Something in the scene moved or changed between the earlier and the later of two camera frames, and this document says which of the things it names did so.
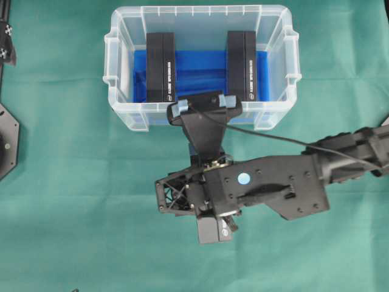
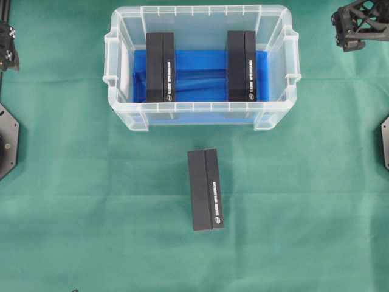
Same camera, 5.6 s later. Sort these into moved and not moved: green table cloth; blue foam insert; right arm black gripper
Moved: right arm black gripper
Not moved: blue foam insert; green table cloth
